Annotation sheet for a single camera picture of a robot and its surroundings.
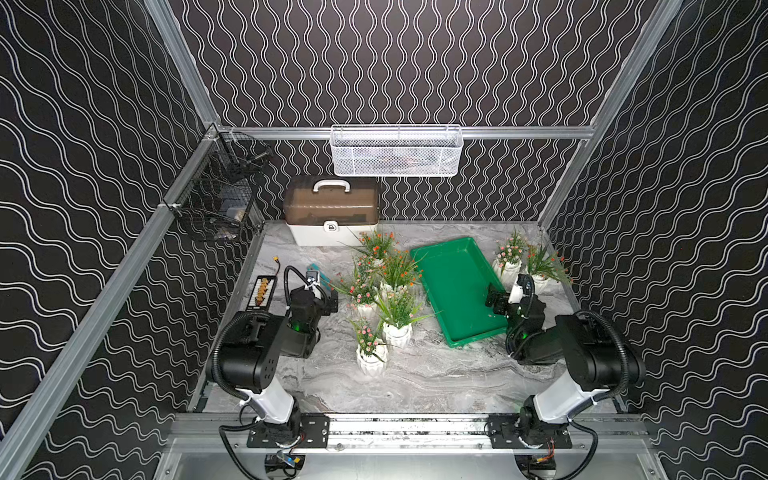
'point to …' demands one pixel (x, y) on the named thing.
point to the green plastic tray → (453, 276)
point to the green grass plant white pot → (397, 312)
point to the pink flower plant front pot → (372, 350)
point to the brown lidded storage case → (324, 211)
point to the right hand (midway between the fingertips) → (508, 285)
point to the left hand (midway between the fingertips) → (317, 283)
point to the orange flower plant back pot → (375, 245)
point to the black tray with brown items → (261, 294)
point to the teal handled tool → (323, 278)
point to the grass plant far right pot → (544, 265)
